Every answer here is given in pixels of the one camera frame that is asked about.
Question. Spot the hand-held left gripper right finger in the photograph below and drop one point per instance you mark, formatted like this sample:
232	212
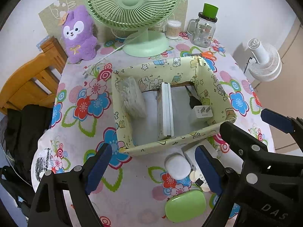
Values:
208	170

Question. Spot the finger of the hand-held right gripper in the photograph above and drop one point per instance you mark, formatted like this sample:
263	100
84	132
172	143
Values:
277	120
236	134

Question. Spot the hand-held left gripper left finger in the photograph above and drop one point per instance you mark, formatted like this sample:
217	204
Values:
98	167

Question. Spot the white and brown trinket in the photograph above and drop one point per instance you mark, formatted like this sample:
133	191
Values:
197	177

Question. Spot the large white charger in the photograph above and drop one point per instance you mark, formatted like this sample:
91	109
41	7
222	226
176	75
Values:
189	156

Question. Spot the white rounded case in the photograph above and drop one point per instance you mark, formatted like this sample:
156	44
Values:
177	167

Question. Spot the small white charger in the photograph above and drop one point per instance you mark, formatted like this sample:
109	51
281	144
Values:
203	113

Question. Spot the green rounded case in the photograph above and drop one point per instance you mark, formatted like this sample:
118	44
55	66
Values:
184	205

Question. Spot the yellow patterned storage box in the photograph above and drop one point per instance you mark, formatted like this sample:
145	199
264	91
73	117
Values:
153	145

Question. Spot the white box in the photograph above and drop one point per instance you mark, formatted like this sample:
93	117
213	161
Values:
165	113

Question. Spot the white printed bag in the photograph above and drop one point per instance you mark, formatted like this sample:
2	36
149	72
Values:
41	167

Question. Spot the white floor fan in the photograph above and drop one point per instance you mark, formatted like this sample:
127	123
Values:
267	63

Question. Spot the black clothing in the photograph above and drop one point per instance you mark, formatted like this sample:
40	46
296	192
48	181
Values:
23	134

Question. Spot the black backpack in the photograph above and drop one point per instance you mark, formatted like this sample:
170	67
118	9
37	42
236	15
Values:
14	194

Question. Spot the glass mug with green lid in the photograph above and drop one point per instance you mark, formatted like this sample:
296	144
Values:
203	33

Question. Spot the wooden chair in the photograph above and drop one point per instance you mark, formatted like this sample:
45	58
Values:
28	85

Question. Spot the cotton swab container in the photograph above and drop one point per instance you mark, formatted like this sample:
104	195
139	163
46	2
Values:
173	30

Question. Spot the purple plush toy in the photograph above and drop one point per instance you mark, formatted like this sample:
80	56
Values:
78	45

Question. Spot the blue wall sticker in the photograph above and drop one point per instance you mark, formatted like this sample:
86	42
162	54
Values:
43	40

